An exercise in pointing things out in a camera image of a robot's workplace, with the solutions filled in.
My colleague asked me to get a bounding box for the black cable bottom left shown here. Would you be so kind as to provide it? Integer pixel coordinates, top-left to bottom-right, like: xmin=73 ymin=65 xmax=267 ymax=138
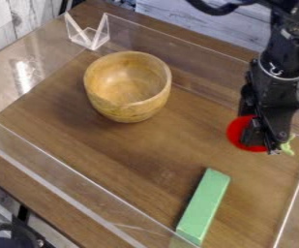
xmin=0 ymin=222 xmax=25 ymax=248

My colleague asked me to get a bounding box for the clear acrylic tray wall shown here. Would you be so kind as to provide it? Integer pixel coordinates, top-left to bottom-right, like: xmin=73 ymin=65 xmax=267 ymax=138
xmin=0 ymin=123 xmax=197 ymax=248

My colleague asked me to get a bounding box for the clear acrylic corner bracket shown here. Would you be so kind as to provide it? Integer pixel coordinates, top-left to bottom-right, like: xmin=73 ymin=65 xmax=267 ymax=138
xmin=64 ymin=13 xmax=109 ymax=50

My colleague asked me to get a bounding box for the green rectangular block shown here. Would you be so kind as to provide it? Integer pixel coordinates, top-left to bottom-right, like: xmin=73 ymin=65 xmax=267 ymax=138
xmin=176 ymin=169 xmax=231 ymax=246

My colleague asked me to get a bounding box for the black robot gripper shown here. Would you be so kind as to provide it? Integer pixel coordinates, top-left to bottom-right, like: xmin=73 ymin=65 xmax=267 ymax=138
xmin=237 ymin=59 xmax=299 ymax=155

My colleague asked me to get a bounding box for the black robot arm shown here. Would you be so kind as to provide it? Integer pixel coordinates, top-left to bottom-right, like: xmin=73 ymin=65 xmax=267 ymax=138
xmin=185 ymin=0 xmax=299 ymax=154

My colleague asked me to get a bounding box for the black table clamp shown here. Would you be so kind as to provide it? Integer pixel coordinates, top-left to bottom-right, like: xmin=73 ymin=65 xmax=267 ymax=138
xmin=11 ymin=205 xmax=56 ymax=248

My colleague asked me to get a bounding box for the wooden bowl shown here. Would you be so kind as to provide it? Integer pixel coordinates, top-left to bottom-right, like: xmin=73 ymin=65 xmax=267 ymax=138
xmin=83 ymin=50 xmax=172 ymax=123

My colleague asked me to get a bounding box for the red felt strawberry toy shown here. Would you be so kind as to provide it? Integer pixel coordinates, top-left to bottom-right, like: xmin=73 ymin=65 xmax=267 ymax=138
xmin=227 ymin=115 xmax=267 ymax=152

